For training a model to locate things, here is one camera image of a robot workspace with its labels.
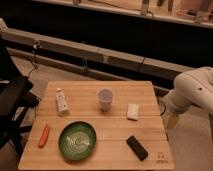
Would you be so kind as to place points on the white tube bottle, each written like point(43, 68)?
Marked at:
point(61, 103)

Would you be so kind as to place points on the orange carrot toy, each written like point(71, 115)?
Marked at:
point(44, 136)

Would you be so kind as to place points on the translucent plastic cup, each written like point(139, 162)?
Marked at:
point(105, 97)

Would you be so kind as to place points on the green ceramic bowl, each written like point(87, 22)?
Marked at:
point(77, 141)

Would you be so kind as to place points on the white sponge block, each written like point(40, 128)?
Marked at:
point(132, 112)

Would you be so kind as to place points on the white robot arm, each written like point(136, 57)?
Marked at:
point(190, 87)

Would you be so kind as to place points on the cream pusher tool tip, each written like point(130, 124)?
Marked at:
point(172, 120)

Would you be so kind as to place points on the black chair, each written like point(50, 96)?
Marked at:
point(15, 100)

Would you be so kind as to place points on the black remote control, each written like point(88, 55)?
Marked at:
point(137, 148)

